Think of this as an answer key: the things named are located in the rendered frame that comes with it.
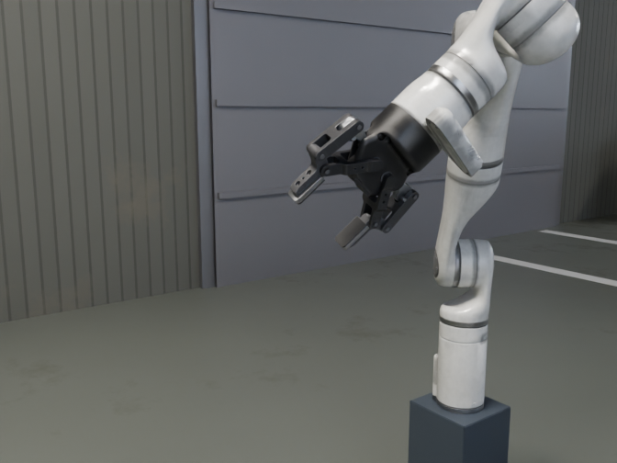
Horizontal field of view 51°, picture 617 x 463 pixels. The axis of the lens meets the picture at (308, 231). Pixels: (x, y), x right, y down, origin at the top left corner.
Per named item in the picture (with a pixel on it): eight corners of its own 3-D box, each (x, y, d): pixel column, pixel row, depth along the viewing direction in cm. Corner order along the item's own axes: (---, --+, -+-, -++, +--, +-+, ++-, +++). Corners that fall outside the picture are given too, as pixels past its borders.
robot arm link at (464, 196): (443, 144, 114) (497, 144, 113) (428, 267, 128) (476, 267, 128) (451, 168, 106) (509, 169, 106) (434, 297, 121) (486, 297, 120)
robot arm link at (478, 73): (421, 50, 65) (480, 114, 66) (532, -58, 64) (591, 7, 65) (409, 63, 72) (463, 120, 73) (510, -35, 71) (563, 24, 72)
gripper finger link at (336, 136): (353, 118, 67) (313, 157, 67) (344, 106, 66) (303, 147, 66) (366, 127, 65) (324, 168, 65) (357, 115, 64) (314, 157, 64)
